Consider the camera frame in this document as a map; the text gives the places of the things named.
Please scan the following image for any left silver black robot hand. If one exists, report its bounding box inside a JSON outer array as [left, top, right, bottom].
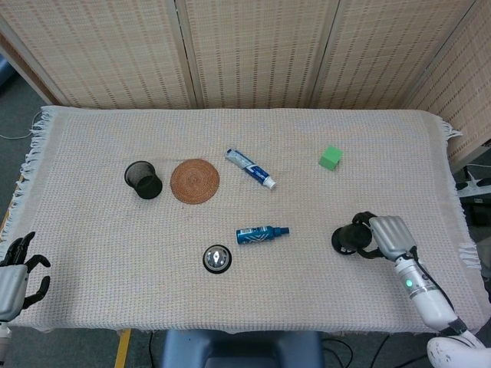
[[0, 231, 51, 322]]

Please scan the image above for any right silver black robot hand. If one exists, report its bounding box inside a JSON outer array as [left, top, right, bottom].
[[351, 211, 418, 261]]

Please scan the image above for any black round object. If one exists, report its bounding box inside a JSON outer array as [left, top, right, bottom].
[[331, 223, 374, 255]]

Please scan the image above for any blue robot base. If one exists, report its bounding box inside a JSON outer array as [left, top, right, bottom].
[[160, 328, 325, 368]]

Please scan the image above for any black box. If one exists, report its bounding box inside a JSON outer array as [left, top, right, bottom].
[[461, 195, 491, 228]]

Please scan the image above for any green cube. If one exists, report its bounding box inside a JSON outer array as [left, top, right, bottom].
[[318, 144, 344, 172]]

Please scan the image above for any blue spray bottle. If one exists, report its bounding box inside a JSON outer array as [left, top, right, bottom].
[[235, 225, 291, 246]]

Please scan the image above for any beige fringed tablecloth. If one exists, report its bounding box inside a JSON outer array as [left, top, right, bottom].
[[0, 105, 483, 334]]

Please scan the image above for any blue white toothpaste tube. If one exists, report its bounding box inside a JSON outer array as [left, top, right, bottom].
[[224, 147, 278, 191]]

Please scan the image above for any black mesh pen holder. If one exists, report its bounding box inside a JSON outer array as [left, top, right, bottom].
[[124, 160, 163, 200]]

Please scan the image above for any silver call bell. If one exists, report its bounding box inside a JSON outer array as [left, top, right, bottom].
[[203, 245, 232, 274]]

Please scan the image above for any round woven brown coaster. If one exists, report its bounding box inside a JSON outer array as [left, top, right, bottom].
[[170, 158, 221, 205]]

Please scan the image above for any bamboo folding screen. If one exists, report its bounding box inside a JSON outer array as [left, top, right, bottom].
[[0, 0, 491, 166]]

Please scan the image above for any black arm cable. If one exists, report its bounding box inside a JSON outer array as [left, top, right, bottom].
[[407, 246, 468, 332]]

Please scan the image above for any black floor cable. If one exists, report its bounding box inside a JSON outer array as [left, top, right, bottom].
[[147, 330, 163, 368], [321, 336, 354, 368]]

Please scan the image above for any thin white floor cable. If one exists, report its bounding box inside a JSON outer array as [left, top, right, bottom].
[[0, 110, 44, 141]]

